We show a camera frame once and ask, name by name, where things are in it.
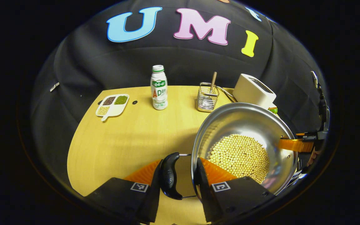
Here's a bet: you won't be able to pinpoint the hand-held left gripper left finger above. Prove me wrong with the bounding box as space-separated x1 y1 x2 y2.
83 159 163 224

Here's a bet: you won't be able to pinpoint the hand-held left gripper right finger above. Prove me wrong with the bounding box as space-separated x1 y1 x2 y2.
196 157 276 224

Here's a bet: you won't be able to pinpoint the stainless steel pot black handles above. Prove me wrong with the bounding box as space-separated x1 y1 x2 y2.
160 102 299 200

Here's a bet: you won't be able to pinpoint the pile of soybeans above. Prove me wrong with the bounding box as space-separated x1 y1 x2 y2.
207 134 270 185

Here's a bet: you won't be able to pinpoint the white toaster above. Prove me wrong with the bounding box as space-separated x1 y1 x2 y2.
232 73 277 110

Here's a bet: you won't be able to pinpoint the white divided grain plate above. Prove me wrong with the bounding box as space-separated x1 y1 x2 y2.
96 94 130 122

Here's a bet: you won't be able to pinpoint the white bottle green label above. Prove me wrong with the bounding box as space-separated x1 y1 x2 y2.
150 65 168 110

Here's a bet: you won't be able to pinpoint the black backdrop cloth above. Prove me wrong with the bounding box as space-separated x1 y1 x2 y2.
32 0 327 175

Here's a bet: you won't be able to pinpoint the toaster power cable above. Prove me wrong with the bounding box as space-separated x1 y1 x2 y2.
219 86 237 103

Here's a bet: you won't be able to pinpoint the metal wire basket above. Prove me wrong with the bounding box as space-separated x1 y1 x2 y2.
196 82 220 112

